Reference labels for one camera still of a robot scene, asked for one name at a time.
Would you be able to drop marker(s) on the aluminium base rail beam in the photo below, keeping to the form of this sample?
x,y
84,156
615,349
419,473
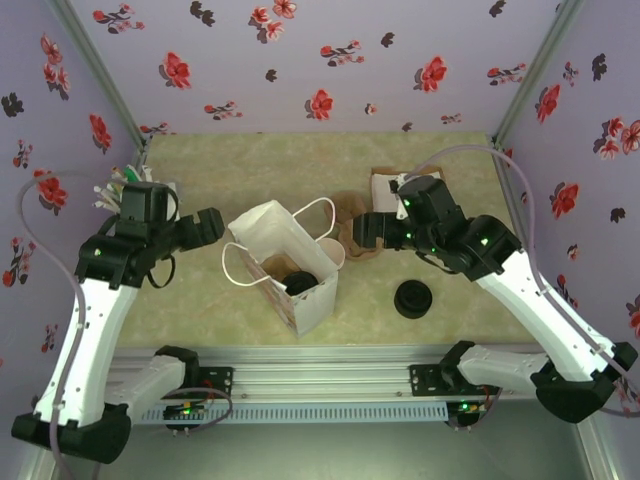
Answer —
x,y
320,375

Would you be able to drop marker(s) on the aluminium side rail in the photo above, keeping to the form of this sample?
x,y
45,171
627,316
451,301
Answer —
x,y
142,150
512,200

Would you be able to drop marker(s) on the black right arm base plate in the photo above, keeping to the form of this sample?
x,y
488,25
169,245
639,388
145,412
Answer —
x,y
422,382

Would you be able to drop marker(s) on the black lid on table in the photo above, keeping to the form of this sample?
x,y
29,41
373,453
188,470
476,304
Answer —
x,y
412,300

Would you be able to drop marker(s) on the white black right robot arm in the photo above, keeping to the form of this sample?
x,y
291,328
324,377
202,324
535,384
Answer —
x,y
540,310

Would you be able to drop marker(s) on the green straw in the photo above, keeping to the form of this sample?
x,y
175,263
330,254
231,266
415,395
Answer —
x,y
133,175

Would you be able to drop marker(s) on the aluminium frame post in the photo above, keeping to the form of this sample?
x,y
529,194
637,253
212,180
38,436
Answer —
x,y
102,75
534,75

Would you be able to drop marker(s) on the white paper bag cartoon print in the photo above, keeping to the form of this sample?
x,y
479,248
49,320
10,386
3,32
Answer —
x,y
270,225

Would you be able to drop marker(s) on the paper coffee cup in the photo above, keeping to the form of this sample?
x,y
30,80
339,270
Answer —
x,y
334,252

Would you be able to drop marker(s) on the tan paper straw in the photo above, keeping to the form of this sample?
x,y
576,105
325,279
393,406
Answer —
x,y
116,177

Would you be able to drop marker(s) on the white paper napkin stack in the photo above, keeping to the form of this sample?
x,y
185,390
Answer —
x,y
382,192

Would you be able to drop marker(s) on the black plastic cup lid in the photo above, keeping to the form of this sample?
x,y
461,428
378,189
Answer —
x,y
300,284

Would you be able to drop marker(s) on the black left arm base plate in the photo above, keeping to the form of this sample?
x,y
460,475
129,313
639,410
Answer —
x,y
220,382

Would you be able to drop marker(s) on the brown cardboard tray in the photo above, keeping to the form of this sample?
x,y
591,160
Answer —
x,y
385,170

